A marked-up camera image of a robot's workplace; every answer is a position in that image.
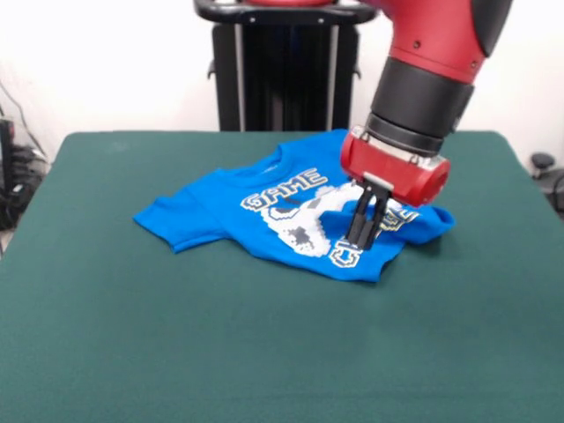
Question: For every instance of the dark green table cloth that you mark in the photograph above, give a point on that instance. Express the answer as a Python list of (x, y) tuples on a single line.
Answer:
[(220, 343)]

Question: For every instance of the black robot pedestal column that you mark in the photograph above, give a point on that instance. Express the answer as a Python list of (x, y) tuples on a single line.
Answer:
[(286, 75)]

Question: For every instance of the blue printed t-shirt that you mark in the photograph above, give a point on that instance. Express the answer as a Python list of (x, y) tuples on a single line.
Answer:
[(211, 216)]

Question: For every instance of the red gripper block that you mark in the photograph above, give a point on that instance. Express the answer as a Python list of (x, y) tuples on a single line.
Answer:
[(392, 169)]

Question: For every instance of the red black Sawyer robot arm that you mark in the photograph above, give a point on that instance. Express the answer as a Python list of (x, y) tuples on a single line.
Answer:
[(440, 66)]

